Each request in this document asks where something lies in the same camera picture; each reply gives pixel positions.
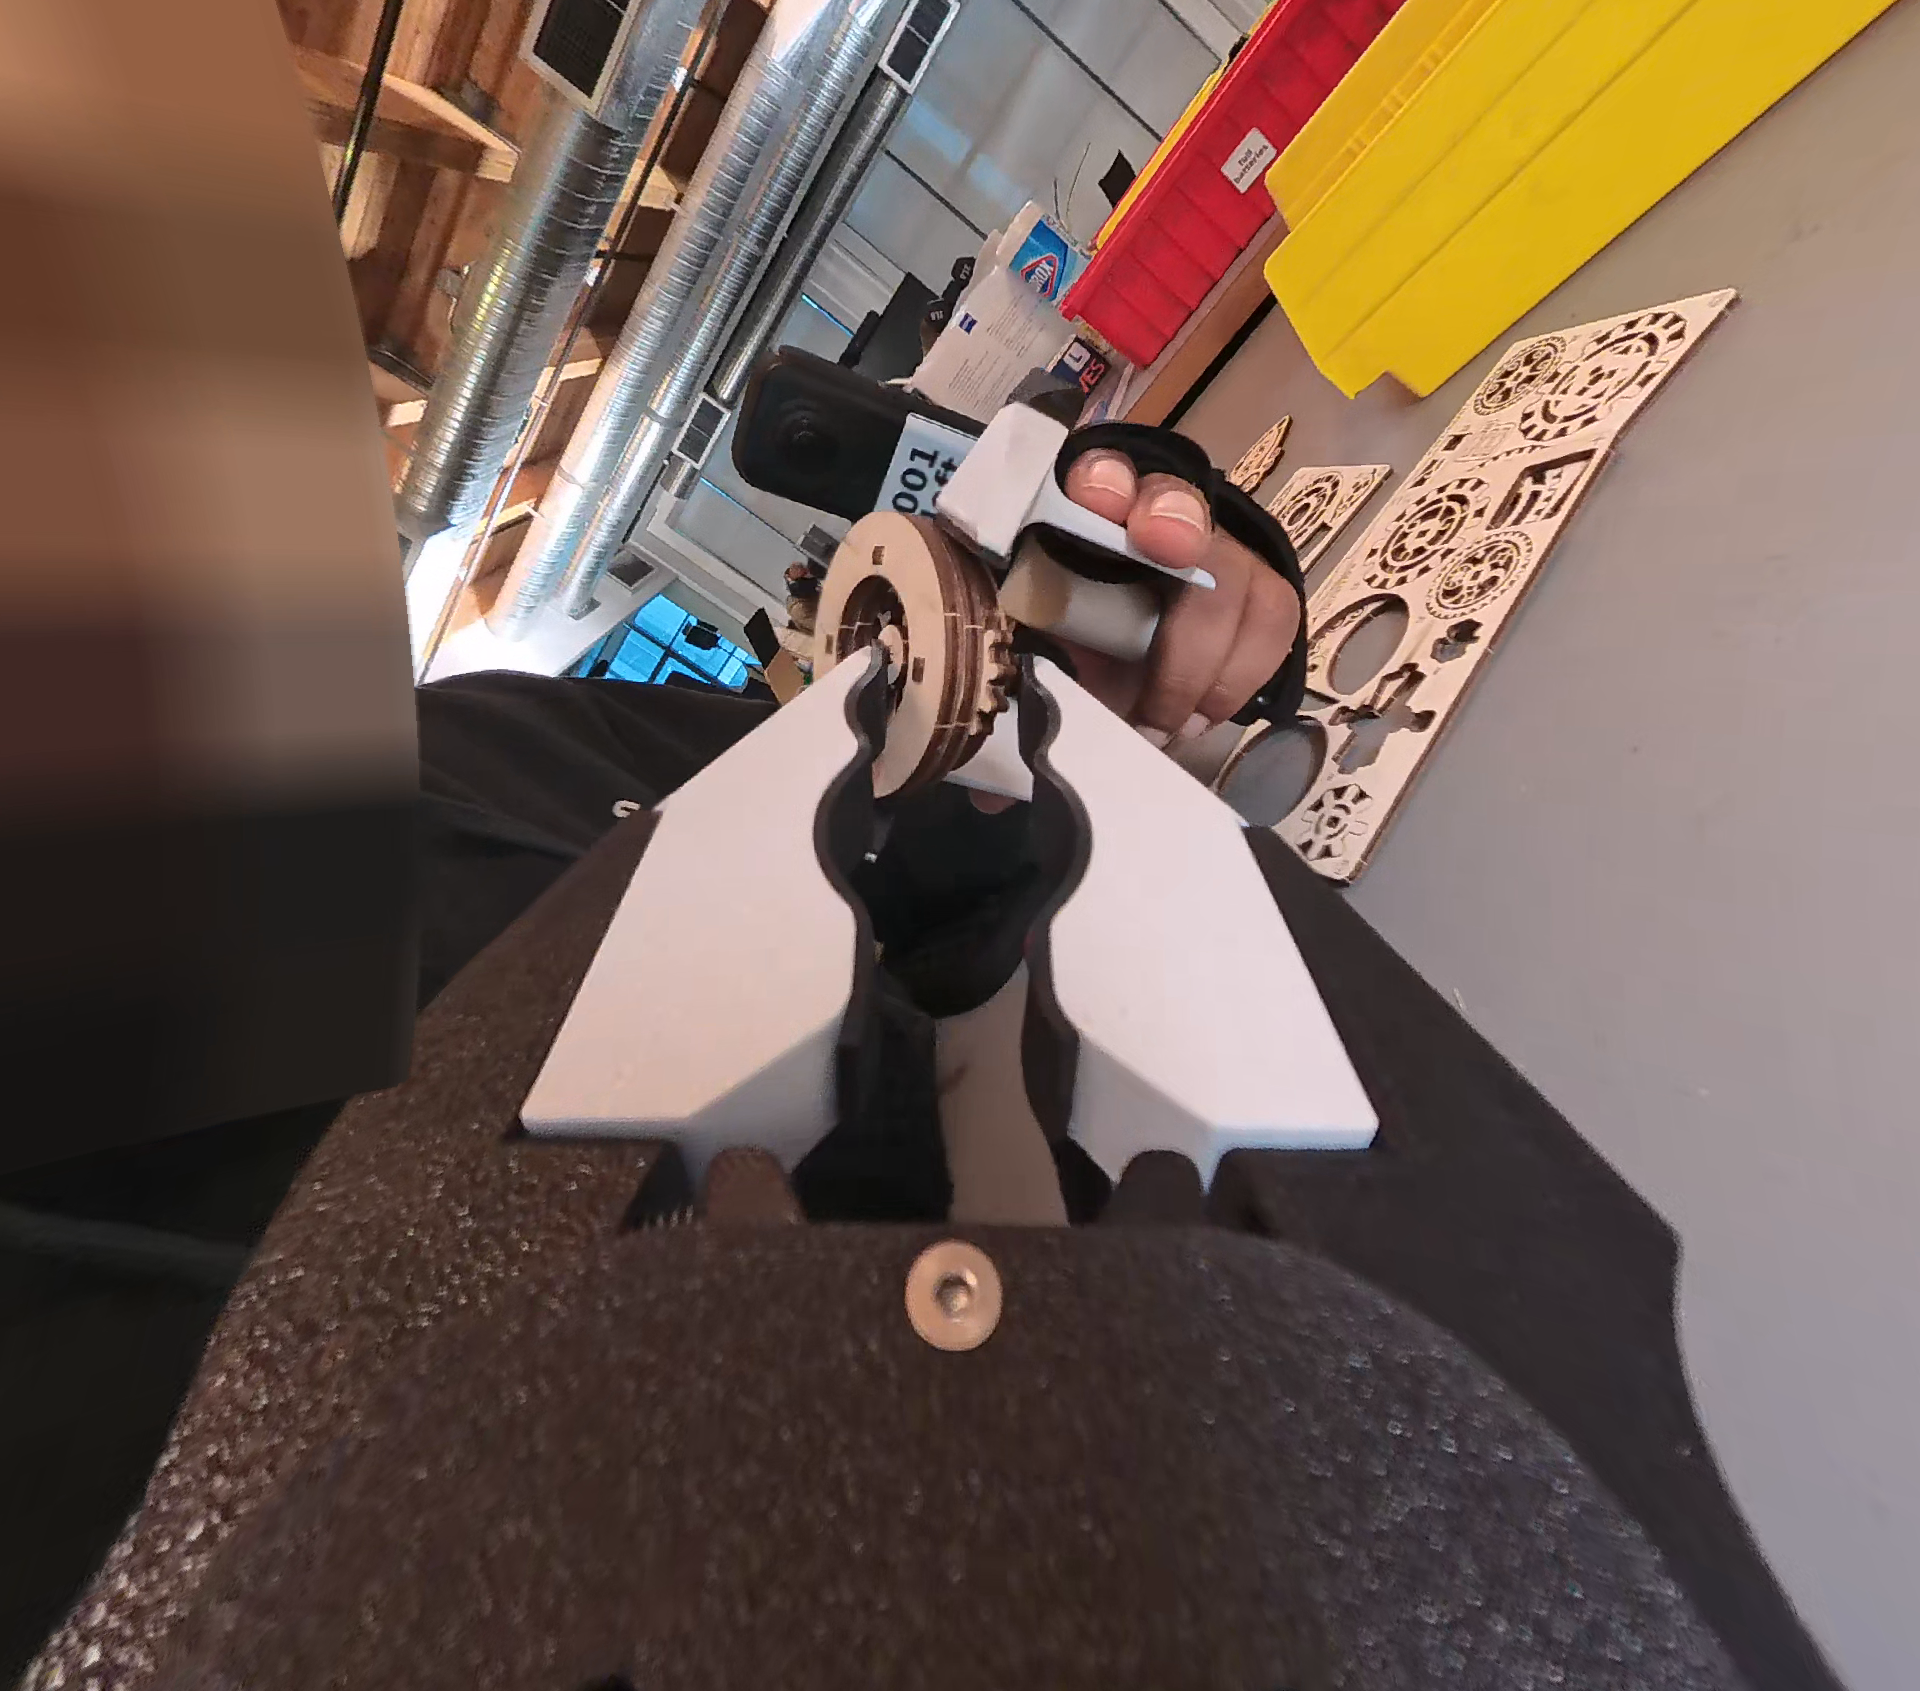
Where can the white wipes canister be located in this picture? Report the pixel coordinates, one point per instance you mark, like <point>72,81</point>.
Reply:
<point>1034,275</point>

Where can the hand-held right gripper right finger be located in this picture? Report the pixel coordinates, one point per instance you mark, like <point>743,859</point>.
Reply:
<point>1200,973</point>

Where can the small plywood parts sheet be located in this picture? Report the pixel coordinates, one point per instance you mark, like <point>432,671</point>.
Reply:
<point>1329,515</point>

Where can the white paper box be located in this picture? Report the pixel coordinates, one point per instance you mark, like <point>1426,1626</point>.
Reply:
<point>991,365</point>

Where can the red plastic bin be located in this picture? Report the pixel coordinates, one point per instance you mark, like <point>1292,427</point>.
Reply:
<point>1274,147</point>

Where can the person's left hand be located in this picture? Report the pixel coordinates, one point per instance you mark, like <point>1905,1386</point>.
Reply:
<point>1230,643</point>

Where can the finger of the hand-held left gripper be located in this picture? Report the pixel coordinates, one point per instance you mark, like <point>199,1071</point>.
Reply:
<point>998,777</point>
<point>1013,485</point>

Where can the round wooden gear model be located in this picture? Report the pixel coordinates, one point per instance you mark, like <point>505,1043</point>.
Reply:
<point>915,673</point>

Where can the wooden cutout piece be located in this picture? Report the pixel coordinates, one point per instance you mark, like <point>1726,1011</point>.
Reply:
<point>1260,455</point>

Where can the silver ventilation duct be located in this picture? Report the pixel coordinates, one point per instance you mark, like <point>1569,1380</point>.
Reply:
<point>570,221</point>
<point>781,147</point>

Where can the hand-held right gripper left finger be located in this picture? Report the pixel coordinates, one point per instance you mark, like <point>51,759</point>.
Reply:
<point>704,973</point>

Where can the large plywood parts sheet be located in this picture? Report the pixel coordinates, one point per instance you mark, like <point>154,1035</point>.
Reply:
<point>1500,523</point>

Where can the yellow plastic bin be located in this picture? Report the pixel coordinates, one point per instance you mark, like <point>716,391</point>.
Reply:
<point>1620,71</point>

